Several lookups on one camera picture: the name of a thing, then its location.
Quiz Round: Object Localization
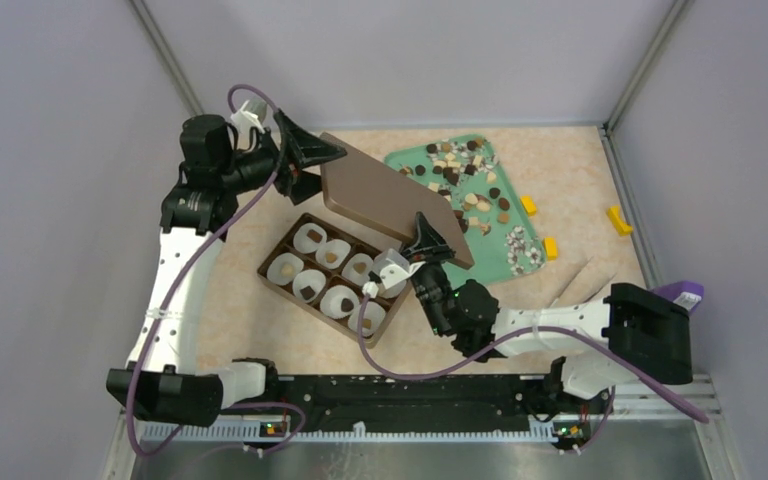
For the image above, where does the dark chocolate square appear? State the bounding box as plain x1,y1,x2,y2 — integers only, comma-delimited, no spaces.
299,286,317,302

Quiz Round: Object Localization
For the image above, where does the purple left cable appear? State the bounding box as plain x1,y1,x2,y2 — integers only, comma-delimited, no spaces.
124,84,307,458

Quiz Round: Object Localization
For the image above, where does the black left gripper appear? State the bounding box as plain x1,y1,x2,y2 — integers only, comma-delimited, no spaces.
219,107,345,203

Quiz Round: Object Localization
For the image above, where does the dark round chocolate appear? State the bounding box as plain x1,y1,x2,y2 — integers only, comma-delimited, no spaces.
340,298,355,314

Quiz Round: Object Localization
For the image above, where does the purple plastic scoop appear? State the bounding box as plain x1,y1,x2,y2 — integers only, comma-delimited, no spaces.
651,280,705,314

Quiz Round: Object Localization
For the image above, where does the brown chocolate box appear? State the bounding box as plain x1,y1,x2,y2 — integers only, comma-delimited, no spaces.
258,213,411,348

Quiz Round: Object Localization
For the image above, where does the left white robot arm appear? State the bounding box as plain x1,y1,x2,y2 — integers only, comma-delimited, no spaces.
106,112,347,427

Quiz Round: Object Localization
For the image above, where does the milk chocolate square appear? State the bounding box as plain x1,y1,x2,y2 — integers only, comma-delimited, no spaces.
307,229,323,243

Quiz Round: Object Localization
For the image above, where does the white paper cup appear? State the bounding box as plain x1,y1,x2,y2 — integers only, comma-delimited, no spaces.
319,284,359,320
347,301,387,337
266,252,304,287
292,222,328,254
315,239,351,270
378,275,407,299
291,269,327,304
341,253,373,286

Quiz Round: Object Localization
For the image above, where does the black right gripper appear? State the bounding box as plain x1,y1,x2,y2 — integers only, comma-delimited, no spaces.
399,211,456,336

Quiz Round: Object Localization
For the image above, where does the brown box lid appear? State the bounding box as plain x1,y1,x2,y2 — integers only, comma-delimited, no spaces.
319,133,475,269

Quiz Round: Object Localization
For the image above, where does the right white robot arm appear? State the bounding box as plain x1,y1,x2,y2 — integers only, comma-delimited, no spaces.
400,213,693,412

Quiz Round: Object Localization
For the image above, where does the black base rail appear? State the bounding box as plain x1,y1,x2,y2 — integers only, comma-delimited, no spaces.
224,374,612,451

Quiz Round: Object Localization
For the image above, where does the small yellow block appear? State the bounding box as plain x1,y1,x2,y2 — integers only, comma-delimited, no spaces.
542,237,559,261

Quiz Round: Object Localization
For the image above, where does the yellow foam block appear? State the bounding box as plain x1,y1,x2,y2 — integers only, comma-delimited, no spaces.
520,195,538,217

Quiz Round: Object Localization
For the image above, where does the yellow plastic clip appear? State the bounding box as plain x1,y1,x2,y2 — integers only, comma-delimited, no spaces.
606,205,634,237

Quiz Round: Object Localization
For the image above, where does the green floral tray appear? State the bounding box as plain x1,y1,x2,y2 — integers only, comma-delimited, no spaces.
383,134,547,287

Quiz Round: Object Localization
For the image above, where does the white heart chocolate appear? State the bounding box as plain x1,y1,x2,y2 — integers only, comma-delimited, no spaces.
277,262,297,282

